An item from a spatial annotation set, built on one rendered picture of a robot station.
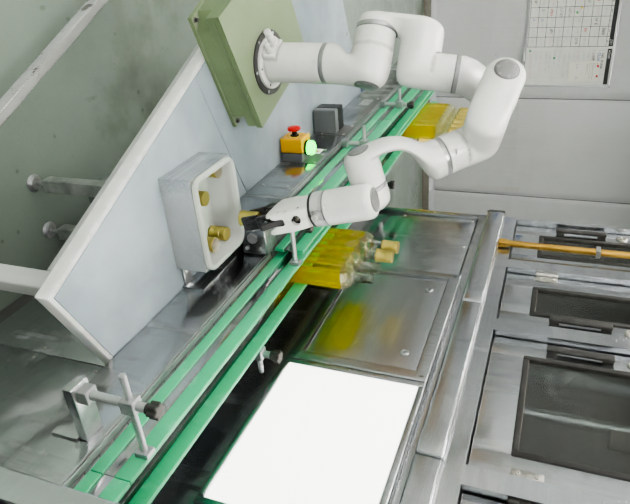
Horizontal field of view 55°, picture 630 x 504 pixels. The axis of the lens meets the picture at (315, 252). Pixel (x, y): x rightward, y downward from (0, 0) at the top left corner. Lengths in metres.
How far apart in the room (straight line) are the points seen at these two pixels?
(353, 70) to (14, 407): 1.10
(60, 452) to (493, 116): 1.00
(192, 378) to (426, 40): 0.88
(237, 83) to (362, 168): 0.41
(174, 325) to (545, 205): 6.82
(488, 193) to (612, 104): 1.69
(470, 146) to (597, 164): 6.36
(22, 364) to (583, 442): 1.34
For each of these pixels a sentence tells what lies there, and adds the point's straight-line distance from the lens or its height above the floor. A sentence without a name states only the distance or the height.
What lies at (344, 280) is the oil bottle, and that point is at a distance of 1.49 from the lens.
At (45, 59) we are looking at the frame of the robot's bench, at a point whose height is 0.20.
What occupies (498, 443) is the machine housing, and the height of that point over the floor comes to 1.48.
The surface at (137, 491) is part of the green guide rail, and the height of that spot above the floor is 0.93.
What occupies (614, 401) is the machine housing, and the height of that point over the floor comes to 1.71.
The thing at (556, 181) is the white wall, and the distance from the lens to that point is 7.72.
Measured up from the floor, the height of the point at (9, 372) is 0.31.
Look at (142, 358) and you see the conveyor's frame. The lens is 1.25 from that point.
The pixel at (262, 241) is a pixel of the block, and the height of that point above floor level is 0.88.
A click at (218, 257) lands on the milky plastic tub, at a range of 1.41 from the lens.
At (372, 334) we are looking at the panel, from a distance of 1.52.
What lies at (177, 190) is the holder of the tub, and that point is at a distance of 1.31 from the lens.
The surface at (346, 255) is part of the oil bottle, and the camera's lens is 1.55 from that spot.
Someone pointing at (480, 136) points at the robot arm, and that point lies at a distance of 1.27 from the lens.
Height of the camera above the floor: 1.52
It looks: 21 degrees down
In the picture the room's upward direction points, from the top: 97 degrees clockwise
